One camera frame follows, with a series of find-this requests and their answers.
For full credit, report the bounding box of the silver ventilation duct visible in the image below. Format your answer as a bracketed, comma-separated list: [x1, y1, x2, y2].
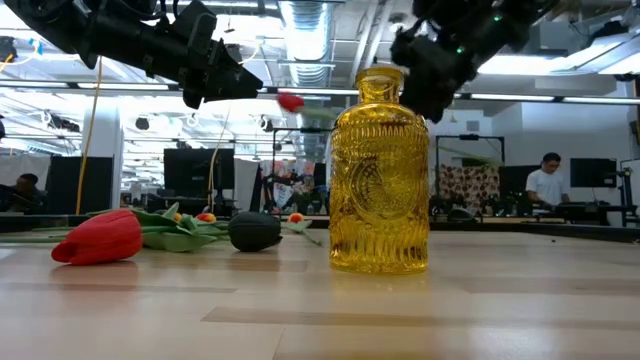
[279, 0, 334, 86]

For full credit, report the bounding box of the brown patterned wall hanging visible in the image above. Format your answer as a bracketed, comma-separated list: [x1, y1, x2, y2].
[437, 162, 501, 211]

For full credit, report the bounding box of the black partition panel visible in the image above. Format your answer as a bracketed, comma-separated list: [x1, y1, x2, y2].
[47, 155, 115, 215]

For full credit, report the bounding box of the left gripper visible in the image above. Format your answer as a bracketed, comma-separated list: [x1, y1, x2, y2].
[172, 0, 264, 110]

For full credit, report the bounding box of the black artificial tulip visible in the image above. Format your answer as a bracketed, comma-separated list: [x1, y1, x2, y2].
[0, 211, 284, 254]

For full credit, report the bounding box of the red artificial tulip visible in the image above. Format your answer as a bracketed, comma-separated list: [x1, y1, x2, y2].
[276, 92, 351, 122]
[50, 202, 221, 267]

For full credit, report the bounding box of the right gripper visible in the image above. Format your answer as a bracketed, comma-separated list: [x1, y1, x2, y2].
[391, 26, 477, 125]

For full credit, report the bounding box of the yellow glass vase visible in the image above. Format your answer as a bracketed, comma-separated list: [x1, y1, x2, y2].
[328, 64, 431, 275]

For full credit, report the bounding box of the long yellow cable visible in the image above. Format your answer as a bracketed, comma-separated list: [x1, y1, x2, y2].
[74, 54, 104, 216]

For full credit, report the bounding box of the person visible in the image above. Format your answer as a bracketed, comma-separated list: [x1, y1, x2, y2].
[524, 152, 571, 211]
[0, 172, 49, 214]

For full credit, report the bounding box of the black metal station frame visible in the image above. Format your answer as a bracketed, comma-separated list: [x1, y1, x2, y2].
[272, 127, 331, 214]
[434, 133, 506, 201]

